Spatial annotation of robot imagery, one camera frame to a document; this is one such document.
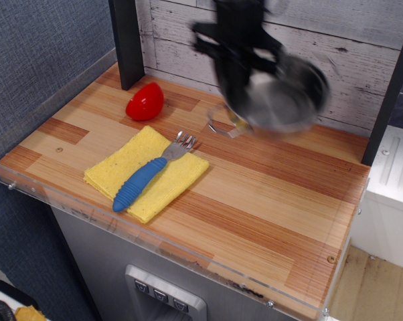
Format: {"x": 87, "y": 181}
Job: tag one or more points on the silver dispenser button panel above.
{"x": 157, "y": 299}

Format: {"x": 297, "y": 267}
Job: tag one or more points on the stainless steel pot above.
{"x": 288, "y": 106}

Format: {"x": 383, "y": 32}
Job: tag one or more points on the dark right frame post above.
{"x": 386, "y": 110}

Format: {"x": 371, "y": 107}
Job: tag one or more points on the grey toy fridge cabinet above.
{"x": 102, "y": 257}

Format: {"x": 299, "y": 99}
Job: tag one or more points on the white side cabinet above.
{"x": 378, "y": 224}

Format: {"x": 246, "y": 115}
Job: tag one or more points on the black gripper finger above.
{"x": 233, "y": 77}
{"x": 260, "y": 71}

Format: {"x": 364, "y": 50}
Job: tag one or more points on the yellow folded napkin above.
{"x": 109, "y": 175}

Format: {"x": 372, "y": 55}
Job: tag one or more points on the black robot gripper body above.
{"x": 238, "y": 32}

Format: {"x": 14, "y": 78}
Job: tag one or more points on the blue handled metal fork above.
{"x": 138, "y": 181}

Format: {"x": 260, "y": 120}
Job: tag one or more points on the red plastic egg half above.
{"x": 147, "y": 103}

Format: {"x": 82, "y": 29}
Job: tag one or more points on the clear acrylic table guard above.
{"x": 265, "y": 217}

